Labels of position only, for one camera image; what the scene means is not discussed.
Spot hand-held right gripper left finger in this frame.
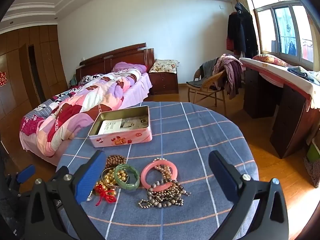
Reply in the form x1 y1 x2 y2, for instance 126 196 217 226
24 150 108 240

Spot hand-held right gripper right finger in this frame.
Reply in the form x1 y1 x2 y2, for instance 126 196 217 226
209 150 289 240

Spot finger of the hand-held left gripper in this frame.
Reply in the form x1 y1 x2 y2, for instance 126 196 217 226
5 164 35 197

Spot gold bead necklace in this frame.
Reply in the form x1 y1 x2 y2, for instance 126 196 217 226
93 169 128 197

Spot red knotted cord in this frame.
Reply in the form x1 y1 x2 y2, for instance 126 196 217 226
94 183 117 207

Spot green jade bracelet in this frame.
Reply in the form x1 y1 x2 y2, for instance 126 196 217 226
114 164 141 190

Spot pink tin box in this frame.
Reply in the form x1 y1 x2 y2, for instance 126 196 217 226
88 105 153 148

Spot pink bangle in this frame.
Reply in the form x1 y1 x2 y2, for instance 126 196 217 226
140 160 178 189

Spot dark pearl necklace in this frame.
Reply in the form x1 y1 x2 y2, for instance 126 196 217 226
146 179 192 207

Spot white printed booklet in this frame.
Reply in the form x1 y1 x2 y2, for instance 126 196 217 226
98 117 148 134

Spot blue plaid tablecloth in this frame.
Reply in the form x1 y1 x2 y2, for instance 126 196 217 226
56 102 259 240

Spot pink patchwork quilt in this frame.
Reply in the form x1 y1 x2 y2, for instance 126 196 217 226
21 69 143 157

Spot woven basket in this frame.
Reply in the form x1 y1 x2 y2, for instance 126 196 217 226
304 156 320 189

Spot brown wooden wardrobe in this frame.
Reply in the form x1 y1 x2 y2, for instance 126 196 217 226
0 25 68 155

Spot dark wooden desk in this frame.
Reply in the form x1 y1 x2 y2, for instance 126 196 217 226
241 62 320 159

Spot green box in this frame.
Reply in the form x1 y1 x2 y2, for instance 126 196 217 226
306 140 320 163

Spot dark seat cushion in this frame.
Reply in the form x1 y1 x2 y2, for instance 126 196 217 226
187 79 213 90

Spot wicker chair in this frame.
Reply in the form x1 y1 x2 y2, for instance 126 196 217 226
187 66 227 115

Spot pink and purple garments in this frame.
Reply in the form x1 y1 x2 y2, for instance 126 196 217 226
212 54 243 100

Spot grey garment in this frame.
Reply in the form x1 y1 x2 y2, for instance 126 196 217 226
200 59 218 81

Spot dark wooden nightstand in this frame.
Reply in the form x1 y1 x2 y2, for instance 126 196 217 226
149 71 179 95

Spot purple pillow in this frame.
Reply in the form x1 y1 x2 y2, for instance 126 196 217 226
112 62 147 74

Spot white and red desk cloth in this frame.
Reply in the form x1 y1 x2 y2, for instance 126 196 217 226
239 57 320 110

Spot dark wooden bed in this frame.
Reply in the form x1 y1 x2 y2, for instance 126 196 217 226
20 43 155 167

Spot pink floral pillow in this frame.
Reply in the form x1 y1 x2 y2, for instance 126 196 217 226
252 54 289 67

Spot floral cushion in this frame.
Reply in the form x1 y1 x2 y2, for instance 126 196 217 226
149 59 180 74

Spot pile of light blue clothes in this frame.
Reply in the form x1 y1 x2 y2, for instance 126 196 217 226
287 66 320 86

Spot hanging dark coats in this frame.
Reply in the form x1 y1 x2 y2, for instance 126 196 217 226
226 2 259 58

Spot window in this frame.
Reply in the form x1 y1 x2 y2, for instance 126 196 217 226
249 0 320 71

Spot brown wooden bead bracelet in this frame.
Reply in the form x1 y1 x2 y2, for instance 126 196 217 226
105 154 127 169

